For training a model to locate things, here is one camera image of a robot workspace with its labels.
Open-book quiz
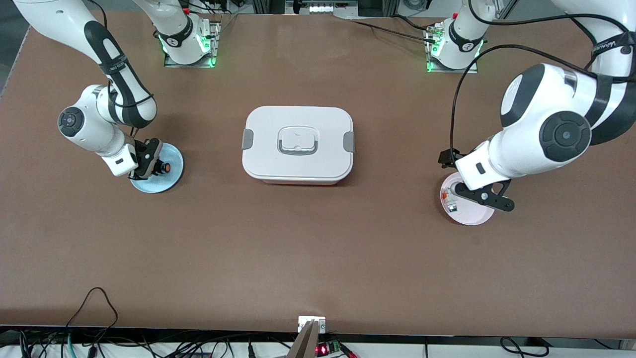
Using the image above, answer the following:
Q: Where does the pale pink plate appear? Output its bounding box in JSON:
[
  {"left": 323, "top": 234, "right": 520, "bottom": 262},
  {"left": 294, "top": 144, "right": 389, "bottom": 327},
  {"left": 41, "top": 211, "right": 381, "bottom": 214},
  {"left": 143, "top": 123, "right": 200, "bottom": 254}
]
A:
[{"left": 440, "top": 172, "right": 497, "bottom": 226}]

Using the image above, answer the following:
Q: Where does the white lidded lunch box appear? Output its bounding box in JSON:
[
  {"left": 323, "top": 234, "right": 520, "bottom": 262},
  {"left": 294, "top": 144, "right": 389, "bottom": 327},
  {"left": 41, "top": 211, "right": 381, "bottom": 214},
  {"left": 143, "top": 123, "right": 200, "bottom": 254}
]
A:
[{"left": 241, "top": 105, "right": 356, "bottom": 186}]

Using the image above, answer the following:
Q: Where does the white lit panel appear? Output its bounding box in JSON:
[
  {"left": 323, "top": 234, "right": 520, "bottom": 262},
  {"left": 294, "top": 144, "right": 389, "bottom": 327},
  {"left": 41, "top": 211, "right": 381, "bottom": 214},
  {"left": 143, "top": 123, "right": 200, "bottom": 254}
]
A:
[{"left": 308, "top": 2, "right": 357, "bottom": 14}]

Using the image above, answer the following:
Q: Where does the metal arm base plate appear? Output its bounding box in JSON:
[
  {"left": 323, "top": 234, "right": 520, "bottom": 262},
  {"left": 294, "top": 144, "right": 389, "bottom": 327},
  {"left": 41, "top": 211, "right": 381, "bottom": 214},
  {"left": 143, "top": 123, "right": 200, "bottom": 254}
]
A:
[
  {"left": 425, "top": 24, "right": 479, "bottom": 75},
  {"left": 163, "top": 15, "right": 222, "bottom": 69}
]

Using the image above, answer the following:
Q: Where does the small metal edge bracket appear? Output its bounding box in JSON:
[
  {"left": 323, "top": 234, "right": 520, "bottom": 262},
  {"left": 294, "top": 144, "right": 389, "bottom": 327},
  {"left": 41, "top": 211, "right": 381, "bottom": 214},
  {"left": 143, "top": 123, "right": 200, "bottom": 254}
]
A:
[{"left": 298, "top": 316, "right": 326, "bottom": 334}]

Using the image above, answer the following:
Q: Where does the black base power cable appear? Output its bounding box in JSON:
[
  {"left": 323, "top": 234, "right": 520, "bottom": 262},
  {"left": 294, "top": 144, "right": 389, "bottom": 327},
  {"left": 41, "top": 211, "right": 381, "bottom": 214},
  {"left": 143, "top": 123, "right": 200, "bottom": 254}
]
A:
[{"left": 347, "top": 16, "right": 441, "bottom": 41}]

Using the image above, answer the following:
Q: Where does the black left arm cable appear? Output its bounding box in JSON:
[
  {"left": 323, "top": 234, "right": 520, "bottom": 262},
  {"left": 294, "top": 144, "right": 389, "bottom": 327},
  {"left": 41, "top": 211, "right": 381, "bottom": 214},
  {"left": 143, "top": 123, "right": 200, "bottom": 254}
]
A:
[{"left": 448, "top": 0, "right": 636, "bottom": 153}]

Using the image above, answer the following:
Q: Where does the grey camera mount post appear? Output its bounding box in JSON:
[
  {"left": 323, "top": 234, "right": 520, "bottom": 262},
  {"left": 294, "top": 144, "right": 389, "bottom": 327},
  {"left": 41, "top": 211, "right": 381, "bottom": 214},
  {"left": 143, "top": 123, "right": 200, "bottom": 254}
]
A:
[{"left": 286, "top": 320, "right": 321, "bottom": 358}]

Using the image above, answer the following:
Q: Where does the circuit board with red LED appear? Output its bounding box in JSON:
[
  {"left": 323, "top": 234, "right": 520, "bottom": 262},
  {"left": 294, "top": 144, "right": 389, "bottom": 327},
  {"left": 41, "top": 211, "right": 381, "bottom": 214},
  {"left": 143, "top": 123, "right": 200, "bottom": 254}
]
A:
[{"left": 315, "top": 339, "right": 344, "bottom": 357}]

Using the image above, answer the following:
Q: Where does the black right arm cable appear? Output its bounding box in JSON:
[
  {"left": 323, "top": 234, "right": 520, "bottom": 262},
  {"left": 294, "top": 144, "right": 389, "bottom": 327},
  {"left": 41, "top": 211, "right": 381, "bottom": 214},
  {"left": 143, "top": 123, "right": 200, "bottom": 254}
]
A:
[{"left": 84, "top": 0, "right": 156, "bottom": 141}]

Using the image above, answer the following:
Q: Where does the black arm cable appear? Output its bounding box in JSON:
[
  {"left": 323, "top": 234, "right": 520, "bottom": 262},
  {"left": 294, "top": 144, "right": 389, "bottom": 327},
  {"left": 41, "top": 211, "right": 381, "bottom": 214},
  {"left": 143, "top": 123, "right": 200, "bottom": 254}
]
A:
[
  {"left": 84, "top": 0, "right": 156, "bottom": 141},
  {"left": 448, "top": 0, "right": 636, "bottom": 153}
]

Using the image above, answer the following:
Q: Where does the black coiled cable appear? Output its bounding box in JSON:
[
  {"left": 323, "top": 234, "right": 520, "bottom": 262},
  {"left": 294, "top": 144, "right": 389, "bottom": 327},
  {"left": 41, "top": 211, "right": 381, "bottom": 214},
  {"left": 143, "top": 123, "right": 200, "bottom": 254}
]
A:
[{"left": 499, "top": 337, "right": 550, "bottom": 358}]

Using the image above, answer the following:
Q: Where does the thin black looped cable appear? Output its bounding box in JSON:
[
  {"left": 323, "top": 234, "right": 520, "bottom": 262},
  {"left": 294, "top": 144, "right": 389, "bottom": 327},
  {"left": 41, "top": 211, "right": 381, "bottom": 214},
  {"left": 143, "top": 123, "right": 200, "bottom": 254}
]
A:
[{"left": 65, "top": 287, "right": 119, "bottom": 340}]

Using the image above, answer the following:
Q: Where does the light blue plate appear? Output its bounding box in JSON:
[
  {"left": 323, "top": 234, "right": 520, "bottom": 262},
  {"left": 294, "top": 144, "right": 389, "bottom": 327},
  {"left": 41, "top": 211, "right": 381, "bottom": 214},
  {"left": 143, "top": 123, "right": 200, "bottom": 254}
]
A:
[{"left": 130, "top": 142, "right": 184, "bottom": 194}]

